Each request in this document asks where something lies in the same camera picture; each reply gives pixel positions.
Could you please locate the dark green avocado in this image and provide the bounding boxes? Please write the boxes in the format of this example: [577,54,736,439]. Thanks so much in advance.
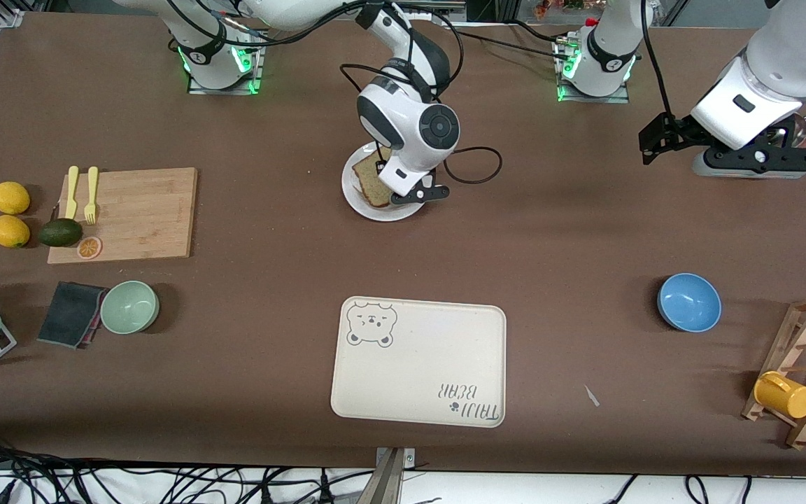
[38,218,83,248]

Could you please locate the wooden cutting board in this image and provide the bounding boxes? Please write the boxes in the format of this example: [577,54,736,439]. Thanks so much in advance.
[47,167,198,265]

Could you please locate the wooden cup drying rack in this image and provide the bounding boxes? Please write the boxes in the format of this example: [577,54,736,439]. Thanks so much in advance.
[741,296,806,450]

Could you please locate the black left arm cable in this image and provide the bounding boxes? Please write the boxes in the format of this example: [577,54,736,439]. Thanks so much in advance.
[639,0,673,120]

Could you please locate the yellow lemon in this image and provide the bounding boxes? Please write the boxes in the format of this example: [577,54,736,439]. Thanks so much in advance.
[0,181,31,215]
[0,215,31,249]

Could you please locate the black floor cable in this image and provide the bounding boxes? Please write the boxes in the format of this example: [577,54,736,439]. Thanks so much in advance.
[604,475,754,504]

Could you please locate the dark grey folded cloth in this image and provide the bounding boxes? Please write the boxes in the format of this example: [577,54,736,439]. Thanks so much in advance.
[37,281,108,349]

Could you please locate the cream bear print tray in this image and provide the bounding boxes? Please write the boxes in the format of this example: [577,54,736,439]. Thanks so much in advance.
[330,296,507,428]

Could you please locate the grey metal frame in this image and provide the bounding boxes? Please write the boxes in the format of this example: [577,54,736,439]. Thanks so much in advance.
[403,0,523,23]

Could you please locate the white round plate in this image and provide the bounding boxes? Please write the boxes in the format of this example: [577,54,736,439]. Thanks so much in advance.
[341,142,428,223]

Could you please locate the black cable bundle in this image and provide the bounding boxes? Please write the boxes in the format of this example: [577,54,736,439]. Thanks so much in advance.
[0,430,376,504]

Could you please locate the yellow mug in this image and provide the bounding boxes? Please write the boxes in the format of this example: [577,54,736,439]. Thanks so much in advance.
[754,371,806,419]

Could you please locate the black table cable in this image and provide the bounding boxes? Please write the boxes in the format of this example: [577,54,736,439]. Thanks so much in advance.
[455,21,573,62]

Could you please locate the metal clamp bracket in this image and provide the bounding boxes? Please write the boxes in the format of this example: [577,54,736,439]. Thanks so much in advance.
[365,447,416,504]

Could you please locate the colourful artificial flowers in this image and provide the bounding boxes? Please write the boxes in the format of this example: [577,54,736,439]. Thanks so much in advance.
[532,0,587,18]

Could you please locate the pale green bowl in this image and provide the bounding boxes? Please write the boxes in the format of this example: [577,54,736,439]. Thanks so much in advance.
[100,281,160,335]

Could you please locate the blue bowl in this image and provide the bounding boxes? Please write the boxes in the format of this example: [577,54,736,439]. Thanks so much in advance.
[657,273,722,333]

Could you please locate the yellow plastic knife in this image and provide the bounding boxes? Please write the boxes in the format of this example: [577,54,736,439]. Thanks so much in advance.
[64,166,80,221]

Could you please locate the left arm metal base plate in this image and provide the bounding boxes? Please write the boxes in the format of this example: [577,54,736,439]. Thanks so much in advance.
[552,38,631,104]

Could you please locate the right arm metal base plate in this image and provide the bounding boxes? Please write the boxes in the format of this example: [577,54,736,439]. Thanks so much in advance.
[187,28,267,95]

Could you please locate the yellow plastic fork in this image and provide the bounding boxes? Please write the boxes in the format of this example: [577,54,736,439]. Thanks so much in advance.
[84,166,99,225]

